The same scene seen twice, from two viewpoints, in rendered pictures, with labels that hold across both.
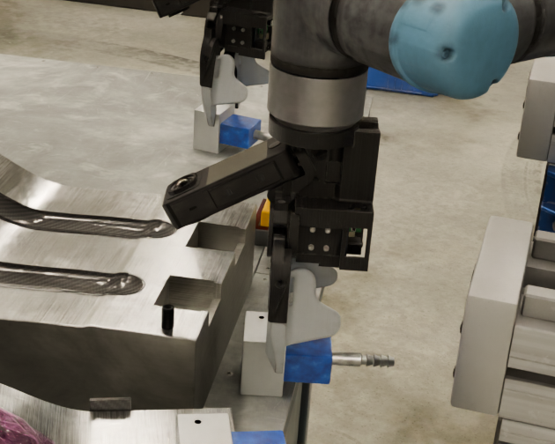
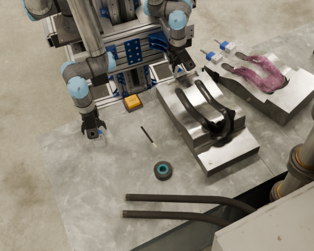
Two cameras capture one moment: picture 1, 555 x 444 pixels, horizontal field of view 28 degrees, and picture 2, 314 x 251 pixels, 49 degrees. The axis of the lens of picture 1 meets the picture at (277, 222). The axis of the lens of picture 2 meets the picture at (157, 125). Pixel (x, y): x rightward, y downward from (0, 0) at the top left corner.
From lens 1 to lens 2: 197 cm
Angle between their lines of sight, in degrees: 82
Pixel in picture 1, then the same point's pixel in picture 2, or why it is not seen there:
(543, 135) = not seen: hidden behind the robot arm
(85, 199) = (176, 108)
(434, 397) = (13, 203)
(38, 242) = (196, 102)
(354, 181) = not seen: hidden behind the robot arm
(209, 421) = (214, 58)
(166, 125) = (95, 161)
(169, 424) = (213, 67)
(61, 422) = (225, 74)
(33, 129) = (123, 183)
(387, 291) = not seen: outside the picture
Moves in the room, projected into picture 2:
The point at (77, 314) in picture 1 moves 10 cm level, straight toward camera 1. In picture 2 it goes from (209, 81) to (223, 70)
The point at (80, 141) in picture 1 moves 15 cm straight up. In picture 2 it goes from (121, 168) to (115, 151)
